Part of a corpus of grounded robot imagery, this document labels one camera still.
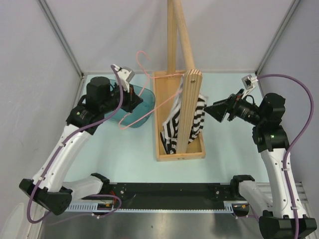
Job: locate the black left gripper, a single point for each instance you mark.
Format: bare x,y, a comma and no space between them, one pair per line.
130,97

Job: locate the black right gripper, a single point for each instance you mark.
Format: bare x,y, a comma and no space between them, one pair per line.
219,109

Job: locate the black white striped tank top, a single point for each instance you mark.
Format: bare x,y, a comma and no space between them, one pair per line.
169,132

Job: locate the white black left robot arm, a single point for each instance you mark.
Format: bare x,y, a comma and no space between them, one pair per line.
101,101

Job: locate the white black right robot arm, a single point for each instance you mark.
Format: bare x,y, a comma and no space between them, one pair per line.
282,216

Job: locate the teal plastic bin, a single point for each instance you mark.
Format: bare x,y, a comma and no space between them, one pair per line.
146,106

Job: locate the wooden clothes rack stand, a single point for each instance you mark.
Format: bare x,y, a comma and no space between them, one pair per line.
180,64

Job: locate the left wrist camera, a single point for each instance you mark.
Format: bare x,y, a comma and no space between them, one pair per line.
124,74

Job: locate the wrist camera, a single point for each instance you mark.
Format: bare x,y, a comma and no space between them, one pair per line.
124,74
250,83

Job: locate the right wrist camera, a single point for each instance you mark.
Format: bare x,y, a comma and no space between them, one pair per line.
250,83

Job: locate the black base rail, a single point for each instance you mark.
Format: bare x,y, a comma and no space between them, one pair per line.
171,196

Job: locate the white slotted cable duct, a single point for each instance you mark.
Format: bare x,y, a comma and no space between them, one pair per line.
91,207

